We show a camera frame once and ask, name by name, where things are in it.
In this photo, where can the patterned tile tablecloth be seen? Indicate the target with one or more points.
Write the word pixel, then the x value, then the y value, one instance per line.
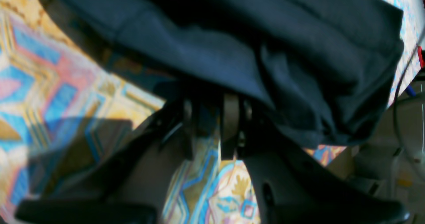
pixel 69 102

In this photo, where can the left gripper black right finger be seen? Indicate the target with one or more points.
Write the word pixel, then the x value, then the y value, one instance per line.
pixel 290 186

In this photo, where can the orange black clamp left edge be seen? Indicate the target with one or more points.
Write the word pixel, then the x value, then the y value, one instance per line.
pixel 421 56

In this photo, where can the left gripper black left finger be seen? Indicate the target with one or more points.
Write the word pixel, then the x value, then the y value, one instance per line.
pixel 131 186

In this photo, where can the dark navy t-shirt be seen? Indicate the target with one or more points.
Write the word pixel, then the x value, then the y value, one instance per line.
pixel 324 68

